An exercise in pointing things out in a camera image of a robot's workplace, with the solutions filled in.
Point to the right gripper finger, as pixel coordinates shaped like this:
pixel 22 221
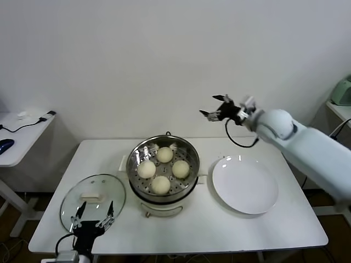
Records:
pixel 211 115
pixel 223 98

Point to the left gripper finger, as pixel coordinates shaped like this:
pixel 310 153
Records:
pixel 108 216
pixel 81 212

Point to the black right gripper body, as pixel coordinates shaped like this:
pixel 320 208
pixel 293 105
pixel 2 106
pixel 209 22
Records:
pixel 230 111

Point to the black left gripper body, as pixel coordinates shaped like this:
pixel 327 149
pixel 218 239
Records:
pixel 87 233

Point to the round glass pot lid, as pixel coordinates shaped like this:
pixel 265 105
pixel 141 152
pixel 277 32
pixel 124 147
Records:
pixel 93 197

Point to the white steamed baozi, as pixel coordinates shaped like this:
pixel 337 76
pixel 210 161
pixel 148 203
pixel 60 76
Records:
pixel 181 169
pixel 165 154
pixel 146 169
pixel 161 185

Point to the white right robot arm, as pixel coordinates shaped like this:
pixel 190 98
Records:
pixel 307 148

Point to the perforated steel steamer basket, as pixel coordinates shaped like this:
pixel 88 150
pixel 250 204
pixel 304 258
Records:
pixel 192 161

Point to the white round plate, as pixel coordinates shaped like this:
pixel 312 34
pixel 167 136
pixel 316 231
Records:
pixel 244 183

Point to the white side desk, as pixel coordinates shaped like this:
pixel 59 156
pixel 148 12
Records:
pixel 22 142

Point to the blue computer mouse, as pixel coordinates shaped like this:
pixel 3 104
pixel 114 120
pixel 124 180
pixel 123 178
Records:
pixel 6 144

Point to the small black plug device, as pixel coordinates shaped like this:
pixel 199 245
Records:
pixel 50 113

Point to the white side table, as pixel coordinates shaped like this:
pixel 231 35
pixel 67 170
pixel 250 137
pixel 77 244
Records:
pixel 340 111

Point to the small white desk object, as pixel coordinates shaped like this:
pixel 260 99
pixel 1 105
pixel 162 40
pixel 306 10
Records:
pixel 23 114

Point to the pale green appliance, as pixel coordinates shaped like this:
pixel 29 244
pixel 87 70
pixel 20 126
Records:
pixel 342 93

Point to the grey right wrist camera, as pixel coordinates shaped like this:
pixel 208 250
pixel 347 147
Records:
pixel 248 104

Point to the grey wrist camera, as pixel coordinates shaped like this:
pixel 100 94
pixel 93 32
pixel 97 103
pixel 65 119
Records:
pixel 67 257
pixel 248 104

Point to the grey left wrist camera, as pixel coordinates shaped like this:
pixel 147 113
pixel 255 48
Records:
pixel 67 257

